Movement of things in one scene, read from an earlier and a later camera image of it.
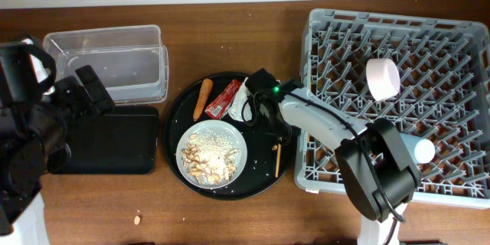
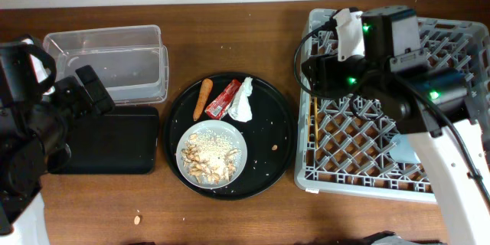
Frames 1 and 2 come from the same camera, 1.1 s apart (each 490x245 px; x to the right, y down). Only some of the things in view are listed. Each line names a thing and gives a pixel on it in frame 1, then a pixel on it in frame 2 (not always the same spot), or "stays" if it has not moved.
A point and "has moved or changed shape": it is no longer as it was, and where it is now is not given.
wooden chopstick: (278, 160) has moved or changed shape
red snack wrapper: (219, 106) stays
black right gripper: (266, 126) to (326, 78)
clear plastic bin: (130, 63) stays
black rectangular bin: (124, 140) stays
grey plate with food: (211, 154) stays
